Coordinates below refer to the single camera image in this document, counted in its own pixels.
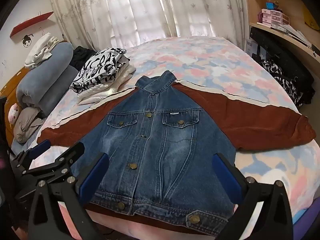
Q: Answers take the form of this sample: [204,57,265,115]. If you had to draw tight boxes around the white leaf-print curtain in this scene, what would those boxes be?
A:
[47,0,250,53]

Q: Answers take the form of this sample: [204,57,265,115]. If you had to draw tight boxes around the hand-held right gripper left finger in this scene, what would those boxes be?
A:
[27,152,110,240]

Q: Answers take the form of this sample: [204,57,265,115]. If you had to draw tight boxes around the pastel patterned bed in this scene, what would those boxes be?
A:
[11,35,320,240]

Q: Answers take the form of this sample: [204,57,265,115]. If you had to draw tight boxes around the black white printed folded garment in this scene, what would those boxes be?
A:
[69,47,130,93]

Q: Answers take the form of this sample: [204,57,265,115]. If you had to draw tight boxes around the black bag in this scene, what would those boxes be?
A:
[249,26,315,105]

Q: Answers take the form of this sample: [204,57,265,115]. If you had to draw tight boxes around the grey-blue rolled quilt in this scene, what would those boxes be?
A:
[16,41,79,118]

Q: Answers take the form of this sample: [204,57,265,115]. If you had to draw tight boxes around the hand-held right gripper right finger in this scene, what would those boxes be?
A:
[212,152,293,240]

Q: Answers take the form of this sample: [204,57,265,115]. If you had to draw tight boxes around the yellow object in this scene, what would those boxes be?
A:
[302,6,320,29]

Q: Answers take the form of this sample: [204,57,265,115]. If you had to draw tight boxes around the stack of papers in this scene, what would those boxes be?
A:
[271,24,313,47]

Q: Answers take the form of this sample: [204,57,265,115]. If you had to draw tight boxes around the pink plush toy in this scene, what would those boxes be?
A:
[7,102,20,123]

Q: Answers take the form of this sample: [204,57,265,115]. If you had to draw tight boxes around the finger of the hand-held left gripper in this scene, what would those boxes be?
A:
[11,140,52,170]
[14,142,85,200]

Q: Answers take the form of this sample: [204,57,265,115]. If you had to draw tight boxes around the black white patterned cloth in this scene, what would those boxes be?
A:
[259,59,298,105]

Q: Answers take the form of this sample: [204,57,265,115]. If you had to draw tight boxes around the white folded puffer jacket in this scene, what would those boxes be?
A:
[76,64,137,105]

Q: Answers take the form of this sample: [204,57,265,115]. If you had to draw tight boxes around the black figure wall sticker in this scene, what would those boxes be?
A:
[21,32,34,48]

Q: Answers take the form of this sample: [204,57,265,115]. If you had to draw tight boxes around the wooden desk shelf unit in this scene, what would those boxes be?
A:
[242,0,320,65]

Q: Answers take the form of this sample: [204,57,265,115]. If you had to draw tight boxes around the white box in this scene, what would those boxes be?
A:
[246,39,260,57]

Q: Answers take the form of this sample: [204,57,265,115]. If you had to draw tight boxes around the grey-beige crumpled cloth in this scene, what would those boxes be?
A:
[13,106,45,144]

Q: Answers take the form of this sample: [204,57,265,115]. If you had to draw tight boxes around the red wall shelf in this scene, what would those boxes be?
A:
[10,11,54,38]

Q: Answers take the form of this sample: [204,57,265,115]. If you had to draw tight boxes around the white crumpled clothes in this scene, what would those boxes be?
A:
[24,32,60,69]

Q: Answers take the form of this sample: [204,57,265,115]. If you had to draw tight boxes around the denim jacket with brown sleeves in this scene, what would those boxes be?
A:
[37,70,317,237]

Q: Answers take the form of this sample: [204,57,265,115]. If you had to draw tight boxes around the pink drawer organizer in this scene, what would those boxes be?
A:
[260,8,284,26]

